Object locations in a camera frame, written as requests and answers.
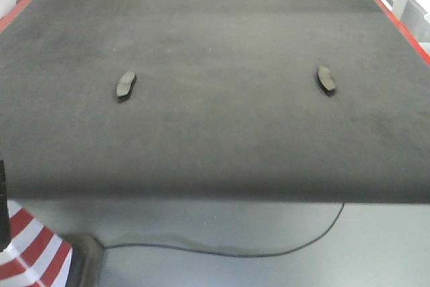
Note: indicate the grey brake pad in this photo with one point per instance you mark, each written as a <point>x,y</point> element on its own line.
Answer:
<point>326,81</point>
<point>125,86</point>

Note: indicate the red white traffic cone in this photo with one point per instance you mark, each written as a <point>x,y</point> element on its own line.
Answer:
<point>37,256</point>

